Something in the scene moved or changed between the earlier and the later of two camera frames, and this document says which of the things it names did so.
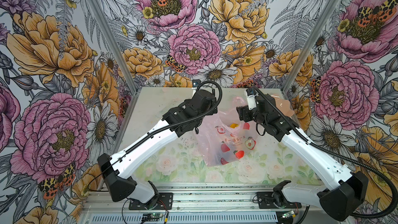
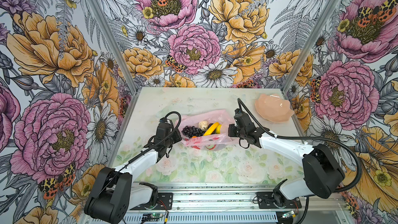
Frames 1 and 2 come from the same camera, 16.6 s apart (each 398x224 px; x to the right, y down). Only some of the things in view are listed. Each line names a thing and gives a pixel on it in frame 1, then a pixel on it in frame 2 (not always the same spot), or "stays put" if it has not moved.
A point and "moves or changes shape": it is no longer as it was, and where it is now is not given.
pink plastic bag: x=225 y=137 moves or changes shape
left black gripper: x=213 y=104 → x=178 y=138
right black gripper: x=243 y=113 → x=231 y=128
